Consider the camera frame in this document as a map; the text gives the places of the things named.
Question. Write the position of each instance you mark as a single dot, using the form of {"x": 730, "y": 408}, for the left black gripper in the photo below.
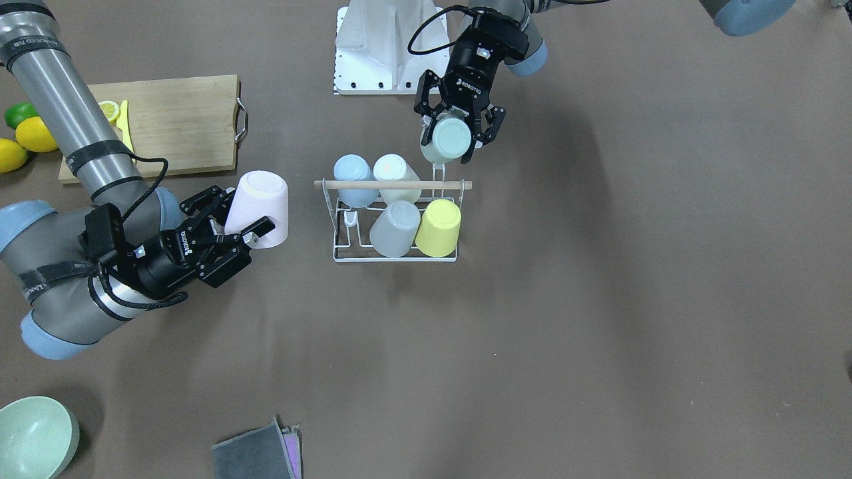
{"x": 468, "y": 73}

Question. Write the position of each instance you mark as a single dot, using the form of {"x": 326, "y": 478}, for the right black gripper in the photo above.
{"x": 163, "y": 261}

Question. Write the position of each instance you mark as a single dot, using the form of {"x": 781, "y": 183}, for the green plastic cup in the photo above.
{"x": 450, "y": 139}

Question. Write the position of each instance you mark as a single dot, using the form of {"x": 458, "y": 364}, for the pink plastic cup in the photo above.
{"x": 260, "y": 193}

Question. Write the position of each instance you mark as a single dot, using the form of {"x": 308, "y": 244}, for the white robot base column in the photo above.
{"x": 371, "y": 40}

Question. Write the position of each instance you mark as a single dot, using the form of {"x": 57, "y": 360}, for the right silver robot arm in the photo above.
{"x": 88, "y": 269}

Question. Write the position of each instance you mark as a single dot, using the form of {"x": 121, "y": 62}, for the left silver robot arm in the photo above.
{"x": 521, "y": 11}

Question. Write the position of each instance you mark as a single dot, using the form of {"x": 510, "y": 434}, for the cream plastic cup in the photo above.
{"x": 394, "y": 168}

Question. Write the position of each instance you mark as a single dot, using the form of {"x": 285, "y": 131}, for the yellow plastic cup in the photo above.
{"x": 438, "y": 233}

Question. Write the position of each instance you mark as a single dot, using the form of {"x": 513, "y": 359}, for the light blue plastic cup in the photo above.
{"x": 354, "y": 168}

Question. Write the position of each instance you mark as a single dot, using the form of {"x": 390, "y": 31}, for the white cup holder rack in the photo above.
{"x": 351, "y": 226}

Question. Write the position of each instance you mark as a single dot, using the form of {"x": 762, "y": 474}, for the grey plastic cup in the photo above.
{"x": 393, "y": 234}

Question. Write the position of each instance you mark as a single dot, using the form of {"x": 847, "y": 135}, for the bamboo cutting board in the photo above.
{"x": 190, "y": 121}

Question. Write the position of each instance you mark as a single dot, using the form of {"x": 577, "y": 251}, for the yellow plastic knife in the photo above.
{"x": 123, "y": 124}

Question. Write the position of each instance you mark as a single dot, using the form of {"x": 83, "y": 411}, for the lemon slice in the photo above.
{"x": 110, "y": 109}

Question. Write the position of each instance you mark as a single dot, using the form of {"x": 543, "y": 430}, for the grey folded cloth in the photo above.
{"x": 272, "y": 451}

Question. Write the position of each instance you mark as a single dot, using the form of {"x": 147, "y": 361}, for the yellow lemon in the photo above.
{"x": 12, "y": 155}
{"x": 34, "y": 135}

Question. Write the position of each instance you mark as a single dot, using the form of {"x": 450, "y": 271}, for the green lime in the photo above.
{"x": 18, "y": 113}

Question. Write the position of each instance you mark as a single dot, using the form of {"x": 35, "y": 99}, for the green ceramic bowl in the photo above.
{"x": 39, "y": 437}

